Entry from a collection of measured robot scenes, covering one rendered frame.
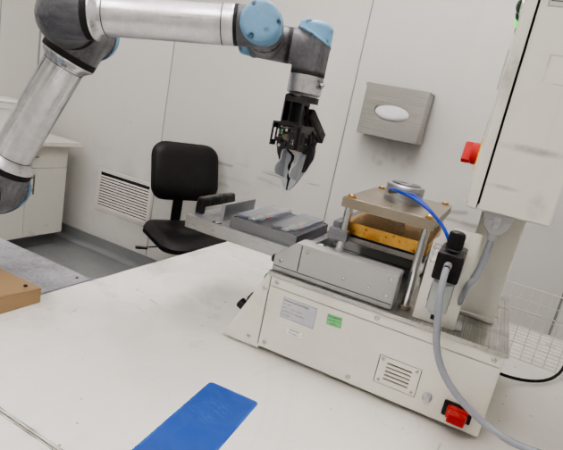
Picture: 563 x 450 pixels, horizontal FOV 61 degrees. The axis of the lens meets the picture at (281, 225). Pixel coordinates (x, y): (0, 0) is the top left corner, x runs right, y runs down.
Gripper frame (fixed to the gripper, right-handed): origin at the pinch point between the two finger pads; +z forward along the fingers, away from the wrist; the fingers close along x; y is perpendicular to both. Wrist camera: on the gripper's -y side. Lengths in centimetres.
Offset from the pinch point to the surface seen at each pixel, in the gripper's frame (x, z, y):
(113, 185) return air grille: -196, 56, -146
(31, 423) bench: -6, 34, 59
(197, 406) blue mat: 10, 33, 40
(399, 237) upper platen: 29.2, 2.9, 9.4
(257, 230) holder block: -0.9, 10.2, 9.8
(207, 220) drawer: -13.3, 11.3, 11.0
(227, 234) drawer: -7.6, 12.8, 11.0
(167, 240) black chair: -100, 59, -89
